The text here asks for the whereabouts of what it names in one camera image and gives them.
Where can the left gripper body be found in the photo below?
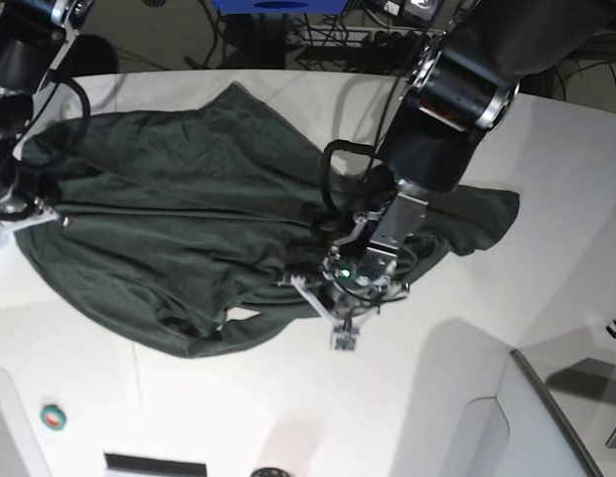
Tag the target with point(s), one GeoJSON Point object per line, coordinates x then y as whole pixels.
{"type": "Point", "coordinates": [368, 257]}

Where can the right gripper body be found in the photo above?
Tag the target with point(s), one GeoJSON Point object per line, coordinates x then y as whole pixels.
{"type": "Point", "coordinates": [21, 210]}

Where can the dark green t-shirt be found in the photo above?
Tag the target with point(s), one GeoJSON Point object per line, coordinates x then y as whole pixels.
{"type": "Point", "coordinates": [174, 227]}

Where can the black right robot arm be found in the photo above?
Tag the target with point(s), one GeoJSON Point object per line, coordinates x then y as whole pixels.
{"type": "Point", "coordinates": [36, 40]}

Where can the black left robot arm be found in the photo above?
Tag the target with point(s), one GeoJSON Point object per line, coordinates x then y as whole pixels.
{"type": "Point", "coordinates": [396, 207]}

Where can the green red round button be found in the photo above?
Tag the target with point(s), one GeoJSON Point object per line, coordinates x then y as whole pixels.
{"type": "Point", "coordinates": [53, 417]}

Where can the black round knob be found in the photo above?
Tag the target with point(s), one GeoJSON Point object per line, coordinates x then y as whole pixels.
{"type": "Point", "coordinates": [270, 472]}

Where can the grey power strip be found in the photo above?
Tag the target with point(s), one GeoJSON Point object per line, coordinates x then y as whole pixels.
{"type": "Point", "coordinates": [352, 37]}

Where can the black white label plate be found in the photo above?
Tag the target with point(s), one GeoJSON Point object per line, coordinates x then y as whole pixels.
{"type": "Point", "coordinates": [124, 465]}

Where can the blue plastic bin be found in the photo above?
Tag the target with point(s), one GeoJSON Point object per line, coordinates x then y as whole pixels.
{"type": "Point", "coordinates": [233, 7]}

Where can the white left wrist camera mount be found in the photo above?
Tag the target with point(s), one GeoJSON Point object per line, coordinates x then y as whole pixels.
{"type": "Point", "coordinates": [347, 302]}

